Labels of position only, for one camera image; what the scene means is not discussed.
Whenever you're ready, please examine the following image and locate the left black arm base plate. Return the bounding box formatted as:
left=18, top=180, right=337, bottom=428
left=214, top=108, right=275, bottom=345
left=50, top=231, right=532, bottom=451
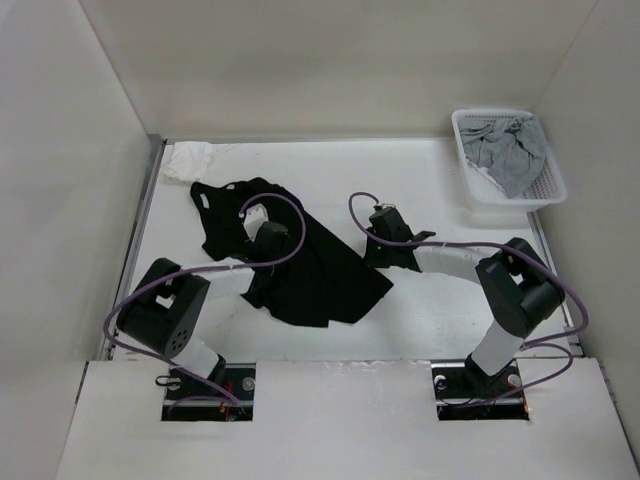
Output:
left=155, top=363, right=257, bottom=423

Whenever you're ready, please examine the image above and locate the white plastic laundry basket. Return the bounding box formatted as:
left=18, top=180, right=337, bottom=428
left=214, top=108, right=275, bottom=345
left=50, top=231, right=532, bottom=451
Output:
left=451, top=108, right=567, bottom=214

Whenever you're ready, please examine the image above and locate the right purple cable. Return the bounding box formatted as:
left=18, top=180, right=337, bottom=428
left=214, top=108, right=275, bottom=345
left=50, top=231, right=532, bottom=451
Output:
left=347, top=192, right=589, bottom=407

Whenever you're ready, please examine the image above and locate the purple cable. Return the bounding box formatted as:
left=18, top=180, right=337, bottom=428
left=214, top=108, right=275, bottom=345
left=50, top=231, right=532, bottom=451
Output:
left=347, top=192, right=589, bottom=407
left=102, top=193, right=308, bottom=416

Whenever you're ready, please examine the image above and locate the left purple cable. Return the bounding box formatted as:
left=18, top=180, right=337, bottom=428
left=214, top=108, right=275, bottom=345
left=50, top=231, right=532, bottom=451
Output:
left=102, top=193, right=308, bottom=416

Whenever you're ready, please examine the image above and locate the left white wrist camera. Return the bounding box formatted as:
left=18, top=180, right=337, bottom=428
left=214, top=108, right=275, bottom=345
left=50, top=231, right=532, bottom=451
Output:
left=243, top=203, right=269, bottom=241

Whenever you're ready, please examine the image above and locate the black tank top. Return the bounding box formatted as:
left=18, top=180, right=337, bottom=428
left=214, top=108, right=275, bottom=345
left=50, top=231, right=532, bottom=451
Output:
left=190, top=177, right=393, bottom=328

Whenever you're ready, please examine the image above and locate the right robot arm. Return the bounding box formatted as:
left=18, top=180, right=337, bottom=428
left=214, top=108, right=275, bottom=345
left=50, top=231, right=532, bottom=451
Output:
left=364, top=205, right=565, bottom=396

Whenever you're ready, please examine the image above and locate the metal table edge rail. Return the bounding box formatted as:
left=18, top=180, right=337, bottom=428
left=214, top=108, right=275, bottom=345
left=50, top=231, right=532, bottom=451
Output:
left=97, top=132, right=168, bottom=362

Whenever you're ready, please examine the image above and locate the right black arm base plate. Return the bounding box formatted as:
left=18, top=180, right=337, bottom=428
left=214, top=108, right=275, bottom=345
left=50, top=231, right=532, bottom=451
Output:
left=431, top=361, right=529, bottom=421

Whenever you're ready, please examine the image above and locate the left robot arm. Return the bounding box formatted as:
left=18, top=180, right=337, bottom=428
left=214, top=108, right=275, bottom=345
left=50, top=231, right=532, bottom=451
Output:
left=116, top=221, right=300, bottom=399

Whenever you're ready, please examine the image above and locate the grey tank top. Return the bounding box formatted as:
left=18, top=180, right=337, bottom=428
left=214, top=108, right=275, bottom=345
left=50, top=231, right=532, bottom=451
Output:
left=457, top=116, right=547, bottom=198

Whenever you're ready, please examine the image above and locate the white folded tank top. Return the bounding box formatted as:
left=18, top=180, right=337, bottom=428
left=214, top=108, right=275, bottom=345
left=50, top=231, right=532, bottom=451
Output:
left=160, top=141, right=214, bottom=183

